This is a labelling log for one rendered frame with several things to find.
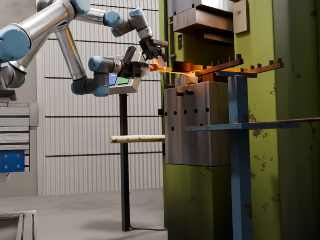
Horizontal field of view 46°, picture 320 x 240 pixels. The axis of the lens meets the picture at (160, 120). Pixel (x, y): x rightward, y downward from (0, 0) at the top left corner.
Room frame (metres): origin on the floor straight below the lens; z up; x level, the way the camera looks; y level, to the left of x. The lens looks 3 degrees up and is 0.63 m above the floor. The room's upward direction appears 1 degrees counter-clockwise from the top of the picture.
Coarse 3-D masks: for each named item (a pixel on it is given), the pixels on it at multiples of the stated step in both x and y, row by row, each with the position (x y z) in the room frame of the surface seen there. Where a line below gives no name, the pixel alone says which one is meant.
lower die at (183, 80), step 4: (192, 72) 2.14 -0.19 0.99; (180, 76) 2.21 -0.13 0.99; (184, 76) 2.19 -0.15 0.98; (188, 76) 2.16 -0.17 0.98; (192, 76) 2.13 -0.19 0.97; (176, 80) 2.24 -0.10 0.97; (180, 80) 2.21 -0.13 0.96; (184, 80) 2.19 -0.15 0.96; (188, 80) 2.16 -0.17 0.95; (192, 80) 2.13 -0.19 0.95; (196, 80) 2.11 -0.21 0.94; (200, 80) 2.11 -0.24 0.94; (176, 84) 2.24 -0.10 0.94; (180, 84) 2.21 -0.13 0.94; (184, 84) 2.19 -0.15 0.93
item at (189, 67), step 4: (172, 64) 1.61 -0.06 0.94; (176, 64) 1.61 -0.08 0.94; (180, 64) 1.62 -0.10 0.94; (184, 64) 1.63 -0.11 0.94; (188, 64) 1.64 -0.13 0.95; (192, 64) 1.63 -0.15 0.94; (172, 68) 1.61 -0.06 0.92; (176, 68) 1.61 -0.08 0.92; (180, 68) 1.62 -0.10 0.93; (184, 68) 1.63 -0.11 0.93; (188, 68) 1.64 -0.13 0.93; (192, 68) 1.63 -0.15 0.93; (196, 68) 1.65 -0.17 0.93; (200, 68) 1.66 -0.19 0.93; (228, 68) 1.72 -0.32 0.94; (232, 68) 1.74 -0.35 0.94; (236, 68) 1.75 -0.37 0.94; (184, 72) 1.65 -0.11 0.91
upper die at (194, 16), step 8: (192, 8) 2.12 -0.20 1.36; (176, 16) 2.23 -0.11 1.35; (184, 16) 2.17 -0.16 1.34; (192, 16) 2.12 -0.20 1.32; (200, 16) 2.12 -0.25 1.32; (208, 16) 2.16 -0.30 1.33; (216, 16) 2.21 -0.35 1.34; (224, 16) 2.25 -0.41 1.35; (176, 24) 2.23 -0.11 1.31; (184, 24) 2.18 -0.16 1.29; (192, 24) 2.12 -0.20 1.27; (200, 24) 2.13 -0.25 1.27; (208, 24) 2.16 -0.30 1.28; (216, 24) 2.20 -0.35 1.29; (224, 24) 2.25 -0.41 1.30; (232, 24) 2.30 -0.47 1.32; (184, 32) 2.29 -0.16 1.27; (192, 32) 2.29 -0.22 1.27; (232, 32) 2.31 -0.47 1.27
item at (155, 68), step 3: (153, 66) 1.99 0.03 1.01; (156, 66) 1.99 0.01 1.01; (150, 69) 1.97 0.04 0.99; (153, 69) 1.98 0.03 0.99; (156, 69) 1.98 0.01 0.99; (159, 69) 2.01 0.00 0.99; (162, 69) 2.02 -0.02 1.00; (168, 69) 2.05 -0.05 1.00; (171, 69) 2.06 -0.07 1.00; (171, 72) 2.09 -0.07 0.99; (174, 72) 2.09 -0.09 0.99; (177, 72) 2.09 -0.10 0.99; (180, 72) 2.10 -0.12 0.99; (189, 72) 2.15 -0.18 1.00
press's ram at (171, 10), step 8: (168, 0) 2.29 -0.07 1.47; (176, 0) 2.23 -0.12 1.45; (184, 0) 2.17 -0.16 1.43; (192, 0) 2.12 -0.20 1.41; (200, 0) 2.07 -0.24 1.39; (208, 0) 2.09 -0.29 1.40; (216, 0) 2.14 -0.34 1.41; (224, 0) 2.18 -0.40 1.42; (168, 8) 2.29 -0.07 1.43; (176, 8) 2.23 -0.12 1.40; (184, 8) 2.17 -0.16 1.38; (200, 8) 2.13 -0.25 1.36; (208, 8) 2.13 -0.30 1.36; (216, 8) 2.14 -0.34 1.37; (224, 8) 2.18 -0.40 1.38; (232, 8) 2.22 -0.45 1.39; (168, 16) 2.29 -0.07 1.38; (232, 16) 2.29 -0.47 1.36
